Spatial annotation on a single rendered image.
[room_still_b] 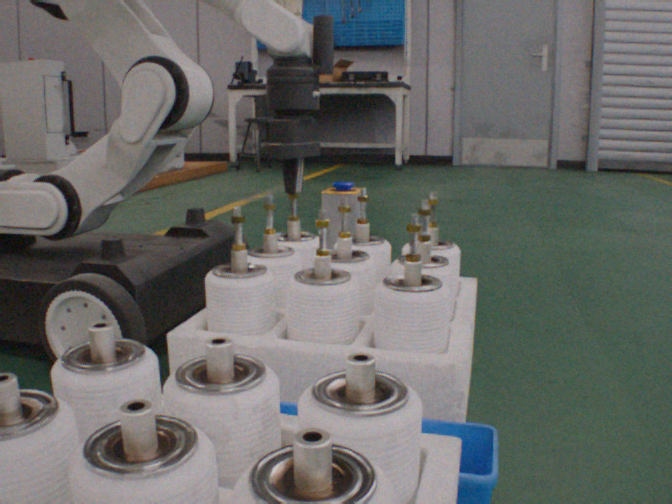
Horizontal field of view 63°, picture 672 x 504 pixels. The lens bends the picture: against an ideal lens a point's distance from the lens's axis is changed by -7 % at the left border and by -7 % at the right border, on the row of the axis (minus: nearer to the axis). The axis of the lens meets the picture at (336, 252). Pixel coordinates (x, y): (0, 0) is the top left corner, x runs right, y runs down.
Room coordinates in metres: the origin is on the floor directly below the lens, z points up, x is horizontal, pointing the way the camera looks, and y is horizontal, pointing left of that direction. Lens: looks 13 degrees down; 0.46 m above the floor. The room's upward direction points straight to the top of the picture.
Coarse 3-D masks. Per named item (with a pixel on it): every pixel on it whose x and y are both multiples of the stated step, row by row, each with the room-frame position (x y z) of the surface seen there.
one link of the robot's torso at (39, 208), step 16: (16, 176) 1.27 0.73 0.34; (32, 176) 1.27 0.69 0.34; (0, 192) 1.17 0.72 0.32; (16, 192) 1.16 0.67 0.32; (32, 192) 1.15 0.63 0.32; (48, 192) 1.15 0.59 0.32; (0, 208) 1.17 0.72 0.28; (16, 208) 1.16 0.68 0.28; (32, 208) 1.15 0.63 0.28; (48, 208) 1.14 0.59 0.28; (64, 208) 1.14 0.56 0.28; (0, 224) 1.17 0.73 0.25; (16, 224) 1.16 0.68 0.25; (32, 224) 1.15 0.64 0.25; (48, 224) 1.14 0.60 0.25; (64, 224) 1.15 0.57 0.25
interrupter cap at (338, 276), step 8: (296, 272) 0.75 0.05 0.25; (304, 272) 0.76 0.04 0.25; (312, 272) 0.76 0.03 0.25; (336, 272) 0.76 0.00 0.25; (344, 272) 0.76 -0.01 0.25; (296, 280) 0.72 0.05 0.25; (304, 280) 0.71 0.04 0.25; (312, 280) 0.72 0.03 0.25; (320, 280) 0.72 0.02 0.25; (328, 280) 0.72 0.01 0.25; (336, 280) 0.72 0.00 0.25; (344, 280) 0.72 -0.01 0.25
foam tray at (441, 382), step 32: (192, 320) 0.77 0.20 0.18; (192, 352) 0.71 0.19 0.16; (256, 352) 0.68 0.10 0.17; (288, 352) 0.67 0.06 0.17; (320, 352) 0.66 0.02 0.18; (352, 352) 0.66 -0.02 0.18; (384, 352) 0.66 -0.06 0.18; (448, 352) 0.66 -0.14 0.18; (288, 384) 0.67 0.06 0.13; (416, 384) 0.63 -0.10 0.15; (448, 384) 0.62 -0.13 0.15; (448, 416) 0.62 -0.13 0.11
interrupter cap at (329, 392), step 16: (320, 384) 0.42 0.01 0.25; (336, 384) 0.42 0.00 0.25; (384, 384) 0.42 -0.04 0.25; (400, 384) 0.42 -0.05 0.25; (320, 400) 0.39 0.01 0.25; (336, 400) 0.39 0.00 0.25; (352, 400) 0.40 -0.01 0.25; (368, 400) 0.40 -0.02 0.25; (384, 400) 0.39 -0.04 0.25; (400, 400) 0.39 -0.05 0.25; (352, 416) 0.37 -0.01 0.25; (368, 416) 0.37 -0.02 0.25
